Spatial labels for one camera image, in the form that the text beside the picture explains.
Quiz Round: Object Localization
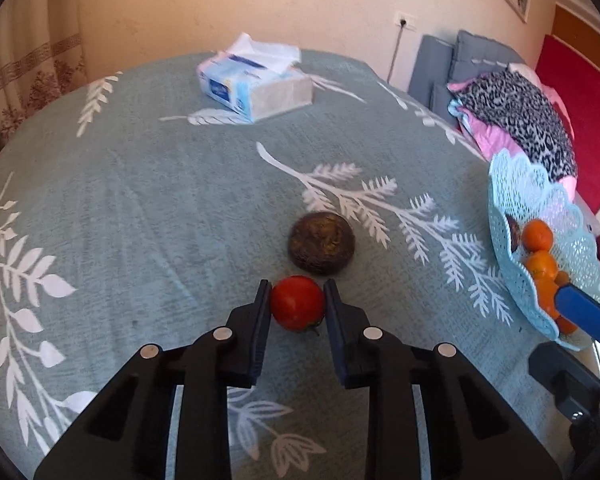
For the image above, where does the medium orange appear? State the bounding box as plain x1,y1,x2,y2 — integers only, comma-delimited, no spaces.
525,251,559,281

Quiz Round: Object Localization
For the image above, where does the dark brown round fruit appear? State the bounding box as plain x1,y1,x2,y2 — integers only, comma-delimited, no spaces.
505,214,523,252
287,212,357,276

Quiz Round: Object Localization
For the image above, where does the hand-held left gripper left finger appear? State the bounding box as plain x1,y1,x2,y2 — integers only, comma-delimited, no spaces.
32,279,273,480

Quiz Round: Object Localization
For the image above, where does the leopard print cloth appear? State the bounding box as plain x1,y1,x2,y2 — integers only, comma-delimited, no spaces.
447,70,578,183

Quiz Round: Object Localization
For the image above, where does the red tomato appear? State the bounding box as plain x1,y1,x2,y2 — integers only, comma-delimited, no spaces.
271,275,327,333

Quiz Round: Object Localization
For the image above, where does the dark power cable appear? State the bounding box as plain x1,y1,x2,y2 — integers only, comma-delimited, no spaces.
387,25,406,83

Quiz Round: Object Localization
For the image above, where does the beige patterned curtain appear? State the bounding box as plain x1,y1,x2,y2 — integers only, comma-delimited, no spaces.
0,0,88,183

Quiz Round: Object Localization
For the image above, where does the teal leaf-print tablecloth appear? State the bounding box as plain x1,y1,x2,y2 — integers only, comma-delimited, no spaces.
0,49,600,480

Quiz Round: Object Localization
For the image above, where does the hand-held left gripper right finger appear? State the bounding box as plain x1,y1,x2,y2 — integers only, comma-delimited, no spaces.
322,279,563,480

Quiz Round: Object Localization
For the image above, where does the light blue lattice basket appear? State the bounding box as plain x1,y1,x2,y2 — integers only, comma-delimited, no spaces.
487,149,600,352

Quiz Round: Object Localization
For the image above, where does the small grey-blue cushion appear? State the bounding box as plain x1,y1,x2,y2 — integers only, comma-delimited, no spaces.
430,84,456,113

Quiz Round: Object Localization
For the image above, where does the large orange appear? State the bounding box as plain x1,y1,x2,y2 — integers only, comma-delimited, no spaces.
532,277,561,318

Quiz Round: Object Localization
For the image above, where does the blue white tissue pack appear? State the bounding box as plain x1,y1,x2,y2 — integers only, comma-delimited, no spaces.
196,32,314,124

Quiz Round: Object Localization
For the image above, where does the white pillow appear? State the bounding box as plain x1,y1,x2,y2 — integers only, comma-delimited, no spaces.
507,62,543,88

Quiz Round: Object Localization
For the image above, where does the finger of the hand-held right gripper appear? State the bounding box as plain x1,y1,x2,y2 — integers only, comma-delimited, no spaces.
528,342,600,423
554,284,600,343

